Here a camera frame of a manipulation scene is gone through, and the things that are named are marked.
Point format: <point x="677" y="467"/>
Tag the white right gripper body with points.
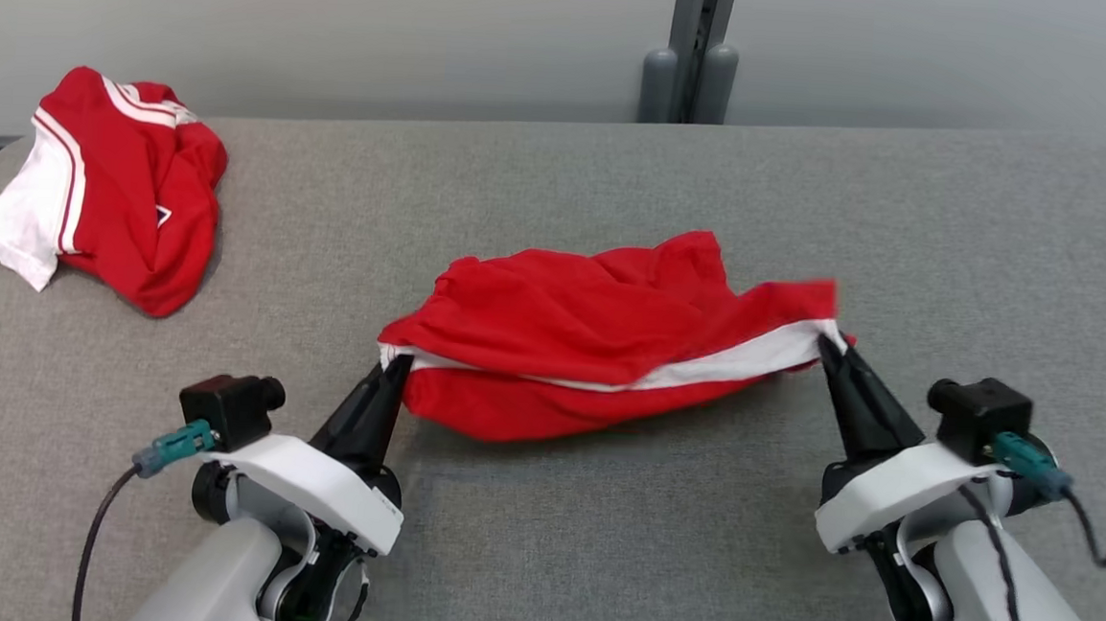
<point x="888" y="489"/>

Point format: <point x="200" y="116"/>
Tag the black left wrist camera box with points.
<point x="230" y="411"/>

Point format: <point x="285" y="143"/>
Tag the grey partition post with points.
<point x="689" y="50"/>

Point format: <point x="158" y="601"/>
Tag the red Bulls basketball jersey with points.
<point x="128" y="198"/>

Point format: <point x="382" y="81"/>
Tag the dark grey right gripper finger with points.
<point x="887" y="422"/>
<point x="848" y="425"/>

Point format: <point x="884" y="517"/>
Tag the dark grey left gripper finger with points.
<point x="349" y="428"/>
<point x="382" y="434"/>

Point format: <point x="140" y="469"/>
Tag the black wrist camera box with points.
<point x="979" y="413"/>
<point x="230" y="411"/>

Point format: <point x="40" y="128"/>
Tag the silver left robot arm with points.
<point x="210" y="578"/>

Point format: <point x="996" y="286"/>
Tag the red shorts with white stripe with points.
<point x="589" y="342"/>

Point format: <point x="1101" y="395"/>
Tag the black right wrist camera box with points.
<point x="979" y="413"/>

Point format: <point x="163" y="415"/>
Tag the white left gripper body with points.
<point x="312" y="483"/>

